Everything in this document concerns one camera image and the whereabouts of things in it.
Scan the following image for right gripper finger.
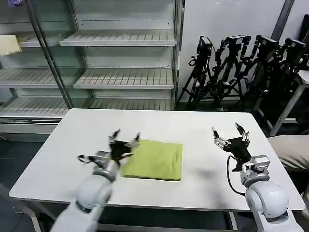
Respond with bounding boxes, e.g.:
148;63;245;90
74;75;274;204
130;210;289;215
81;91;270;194
234;122;251;143
211;127;229;149

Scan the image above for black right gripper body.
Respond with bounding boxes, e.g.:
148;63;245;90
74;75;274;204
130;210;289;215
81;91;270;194
224;136;252;162

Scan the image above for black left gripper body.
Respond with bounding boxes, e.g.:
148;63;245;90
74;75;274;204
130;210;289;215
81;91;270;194
108;139;135;165

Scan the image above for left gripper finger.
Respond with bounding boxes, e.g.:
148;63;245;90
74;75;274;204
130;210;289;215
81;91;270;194
108;128;121;144
128;132;141;149

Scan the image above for green shirt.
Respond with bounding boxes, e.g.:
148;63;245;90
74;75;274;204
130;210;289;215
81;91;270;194
120;139;184;182

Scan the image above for person's leg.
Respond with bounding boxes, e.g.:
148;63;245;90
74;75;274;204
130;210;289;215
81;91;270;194
267;134;309;173

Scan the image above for grey metal side table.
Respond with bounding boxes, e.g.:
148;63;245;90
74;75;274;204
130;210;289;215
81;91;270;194
255;69;309;137

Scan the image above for grey open display shelf unit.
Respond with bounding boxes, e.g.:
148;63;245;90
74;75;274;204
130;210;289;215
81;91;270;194
58;0;185;112

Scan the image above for glass door shelf unit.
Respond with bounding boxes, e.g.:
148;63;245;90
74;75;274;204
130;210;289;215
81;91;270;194
0;0;74;143

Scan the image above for beige folded cloth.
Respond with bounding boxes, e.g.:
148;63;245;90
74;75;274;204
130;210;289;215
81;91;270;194
0;34;22;56

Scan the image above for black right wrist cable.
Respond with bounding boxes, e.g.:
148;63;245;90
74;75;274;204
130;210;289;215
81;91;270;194
225;155;247;195

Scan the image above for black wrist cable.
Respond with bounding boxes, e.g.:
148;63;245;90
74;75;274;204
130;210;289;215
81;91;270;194
225;155;247;195
77;154;97;164

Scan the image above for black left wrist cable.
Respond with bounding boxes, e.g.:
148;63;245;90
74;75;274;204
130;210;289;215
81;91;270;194
77;154;97;164

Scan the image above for black tripod with camera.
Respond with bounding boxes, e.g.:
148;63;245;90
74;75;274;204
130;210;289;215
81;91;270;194
177;36;215;107
264;37;309;128
242;35;281;116
211;35;252;112

